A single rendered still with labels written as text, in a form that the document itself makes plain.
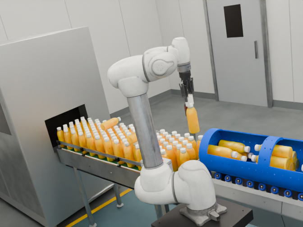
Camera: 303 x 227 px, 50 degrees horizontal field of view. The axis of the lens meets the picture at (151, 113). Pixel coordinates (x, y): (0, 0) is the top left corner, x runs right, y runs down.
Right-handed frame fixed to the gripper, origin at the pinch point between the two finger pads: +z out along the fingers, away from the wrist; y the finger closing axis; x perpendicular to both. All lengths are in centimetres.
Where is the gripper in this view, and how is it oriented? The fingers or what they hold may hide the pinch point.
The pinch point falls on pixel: (189, 100)
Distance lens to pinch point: 213.5
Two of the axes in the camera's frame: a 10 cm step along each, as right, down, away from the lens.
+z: 1.9, 9.1, 3.5
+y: 6.2, -3.9, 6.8
